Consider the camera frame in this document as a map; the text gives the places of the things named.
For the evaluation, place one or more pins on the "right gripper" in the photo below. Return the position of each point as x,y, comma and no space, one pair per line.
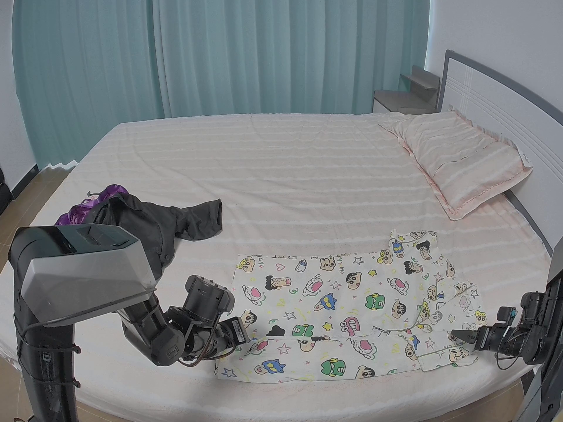
489,339

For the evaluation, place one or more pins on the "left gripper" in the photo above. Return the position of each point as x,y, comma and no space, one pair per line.
228,336

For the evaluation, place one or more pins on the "white printed pyjama top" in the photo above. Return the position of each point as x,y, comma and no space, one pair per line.
352,306

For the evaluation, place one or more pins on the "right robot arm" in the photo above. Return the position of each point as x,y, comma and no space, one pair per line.
534,328

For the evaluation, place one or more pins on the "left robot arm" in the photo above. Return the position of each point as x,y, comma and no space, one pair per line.
88,279

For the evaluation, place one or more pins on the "bed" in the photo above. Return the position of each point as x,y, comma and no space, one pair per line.
286,183

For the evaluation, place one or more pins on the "black shirt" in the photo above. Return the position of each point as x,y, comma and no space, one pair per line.
193,222

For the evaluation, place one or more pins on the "pale pink striped pillow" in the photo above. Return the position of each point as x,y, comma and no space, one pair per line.
462,161

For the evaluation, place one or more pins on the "purple satin garment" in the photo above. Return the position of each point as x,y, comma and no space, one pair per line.
112,191

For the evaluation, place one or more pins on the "grey bedside table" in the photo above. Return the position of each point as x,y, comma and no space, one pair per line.
402,99

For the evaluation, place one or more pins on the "blue-green curtain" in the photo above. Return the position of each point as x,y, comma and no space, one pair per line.
290,38
88,59

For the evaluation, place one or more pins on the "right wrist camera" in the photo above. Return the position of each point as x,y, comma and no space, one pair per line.
506,315

